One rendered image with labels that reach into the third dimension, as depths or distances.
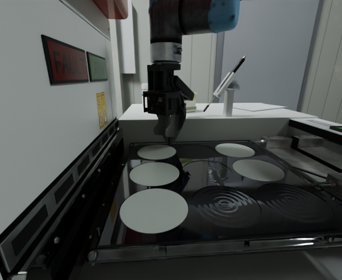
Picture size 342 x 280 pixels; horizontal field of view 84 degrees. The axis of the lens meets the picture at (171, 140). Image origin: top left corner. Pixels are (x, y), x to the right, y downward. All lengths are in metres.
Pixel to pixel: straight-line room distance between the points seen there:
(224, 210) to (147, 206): 0.11
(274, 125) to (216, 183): 0.37
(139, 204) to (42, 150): 0.16
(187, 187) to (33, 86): 0.26
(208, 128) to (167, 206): 0.35
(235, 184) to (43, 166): 0.29
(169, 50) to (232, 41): 1.97
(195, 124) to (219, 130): 0.08
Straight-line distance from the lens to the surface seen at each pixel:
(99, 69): 0.42
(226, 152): 0.51
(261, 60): 2.55
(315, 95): 3.06
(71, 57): 0.30
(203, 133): 0.60
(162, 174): 0.38
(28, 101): 0.21
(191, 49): 2.33
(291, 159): 0.59
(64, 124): 0.27
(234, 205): 0.32
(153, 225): 0.27
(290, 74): 2.75
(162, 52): 0.46
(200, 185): 0.35
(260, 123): 0.66
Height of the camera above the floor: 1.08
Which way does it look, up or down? 18 degrees down
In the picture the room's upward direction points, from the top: straight up
